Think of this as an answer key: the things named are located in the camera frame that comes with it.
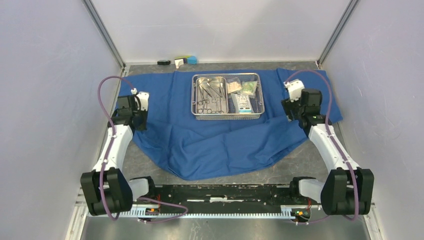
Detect blue surgical drape cloth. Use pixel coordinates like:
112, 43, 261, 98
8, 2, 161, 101
119, 68, 343, 181

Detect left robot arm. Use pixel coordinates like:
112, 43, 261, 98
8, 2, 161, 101
80, 91, 157, 216

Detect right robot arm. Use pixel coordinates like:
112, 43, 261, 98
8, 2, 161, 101
281, 88, 375, 217

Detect surgical scissors forceps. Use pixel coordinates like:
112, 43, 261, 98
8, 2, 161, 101
196, 78, 212, 114

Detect white blue labelled packet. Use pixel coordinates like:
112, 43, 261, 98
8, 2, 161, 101
230, 93, 253, 114

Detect green packet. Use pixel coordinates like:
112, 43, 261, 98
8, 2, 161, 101
240, 81, 258, 97

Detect beige gauze packet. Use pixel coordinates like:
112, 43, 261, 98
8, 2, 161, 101
226, 77, 242, 94

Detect white yellow small object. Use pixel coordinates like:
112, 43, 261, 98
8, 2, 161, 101
174, 55, 191, 69

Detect stainless steel inner tray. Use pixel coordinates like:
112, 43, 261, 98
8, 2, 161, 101
192, 76, 229, 115

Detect blue small block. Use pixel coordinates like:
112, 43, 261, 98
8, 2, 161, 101
186, 55, 198, 65

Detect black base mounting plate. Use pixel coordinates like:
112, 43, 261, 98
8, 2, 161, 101
145, 183, 322, 215

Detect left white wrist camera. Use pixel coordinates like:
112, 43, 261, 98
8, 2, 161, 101
135, 91, 150, 111

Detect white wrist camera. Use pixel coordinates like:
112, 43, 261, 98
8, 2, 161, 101
284, 79, 305, 102
135, 91, 150, 111

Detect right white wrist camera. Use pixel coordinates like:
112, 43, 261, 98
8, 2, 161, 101
284, 79, 305, 102

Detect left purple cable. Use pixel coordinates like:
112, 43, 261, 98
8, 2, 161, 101
97, 75, 138, 222

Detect purple cable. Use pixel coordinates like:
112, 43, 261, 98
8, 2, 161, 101
284, 68, 360, 223
97, 75, 138, 222

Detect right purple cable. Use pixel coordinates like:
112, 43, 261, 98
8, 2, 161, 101
284, 68, 360, 223

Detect wire mesh instrument basket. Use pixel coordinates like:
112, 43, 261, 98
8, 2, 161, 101
190, 73, 265, 120

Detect white slotted cable duct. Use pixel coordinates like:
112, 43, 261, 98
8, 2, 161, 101
89, 205, 312, 220

